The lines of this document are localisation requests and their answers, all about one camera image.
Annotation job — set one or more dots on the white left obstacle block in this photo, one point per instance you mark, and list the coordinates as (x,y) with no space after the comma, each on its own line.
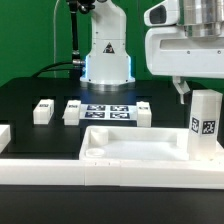
(5,136)

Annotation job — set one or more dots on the fiducial marker sheet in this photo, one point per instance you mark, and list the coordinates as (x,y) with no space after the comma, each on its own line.
(108,112)

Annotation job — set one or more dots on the white front obstacle bar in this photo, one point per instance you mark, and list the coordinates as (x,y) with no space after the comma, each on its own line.
(41,171)

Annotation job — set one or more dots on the white desk tabletop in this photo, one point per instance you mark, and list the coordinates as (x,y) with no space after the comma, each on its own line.
(146,157)

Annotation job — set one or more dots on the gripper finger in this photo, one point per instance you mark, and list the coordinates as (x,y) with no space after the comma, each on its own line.
(181,86)

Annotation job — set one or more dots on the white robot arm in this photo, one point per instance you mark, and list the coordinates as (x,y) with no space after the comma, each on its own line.
(108,66)

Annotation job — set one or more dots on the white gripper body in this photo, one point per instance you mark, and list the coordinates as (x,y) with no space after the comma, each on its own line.
(185,38)

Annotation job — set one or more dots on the black camera pole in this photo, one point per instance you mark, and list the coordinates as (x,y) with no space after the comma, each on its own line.
(83,6)

